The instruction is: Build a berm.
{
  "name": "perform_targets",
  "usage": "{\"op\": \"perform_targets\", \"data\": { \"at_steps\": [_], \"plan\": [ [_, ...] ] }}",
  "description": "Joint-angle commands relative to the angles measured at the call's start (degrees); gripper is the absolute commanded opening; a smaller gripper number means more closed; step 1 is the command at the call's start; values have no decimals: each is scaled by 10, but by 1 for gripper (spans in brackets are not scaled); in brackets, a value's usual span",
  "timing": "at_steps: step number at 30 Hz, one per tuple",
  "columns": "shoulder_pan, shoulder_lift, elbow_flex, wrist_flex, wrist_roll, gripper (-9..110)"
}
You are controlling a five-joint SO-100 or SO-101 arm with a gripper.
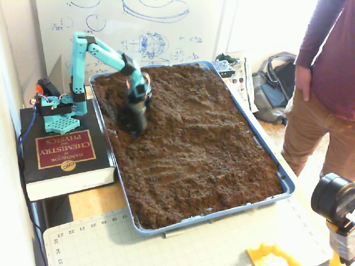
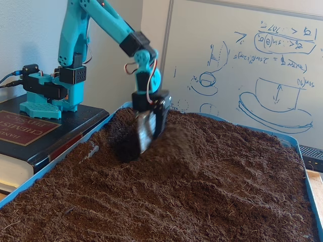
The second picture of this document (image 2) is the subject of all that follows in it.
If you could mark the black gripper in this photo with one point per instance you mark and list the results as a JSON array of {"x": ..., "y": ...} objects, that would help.
[{"x": 158, "y": 118}]

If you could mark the brown soil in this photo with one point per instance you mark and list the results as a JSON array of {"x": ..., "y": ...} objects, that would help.
[{"x": 189, "y": 176}]

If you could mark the blue plastic tray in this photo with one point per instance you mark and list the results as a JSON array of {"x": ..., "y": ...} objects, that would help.
[{"x": 292, "y": 140}]

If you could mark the black chemistry handbook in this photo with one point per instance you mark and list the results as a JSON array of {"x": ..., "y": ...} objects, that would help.
[{"x": 63, "y": 131}]

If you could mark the black device with perforated top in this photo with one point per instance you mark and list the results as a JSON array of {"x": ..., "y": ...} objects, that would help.
[{"x": 313, "y": 161}]

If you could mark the whiteboard with blue drawings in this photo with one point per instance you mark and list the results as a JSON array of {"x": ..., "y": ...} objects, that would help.
[{"x": 202, "y": 25}]

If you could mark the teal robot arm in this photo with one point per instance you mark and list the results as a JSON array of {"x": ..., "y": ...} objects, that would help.
[{"x": 73, "y": 25}]

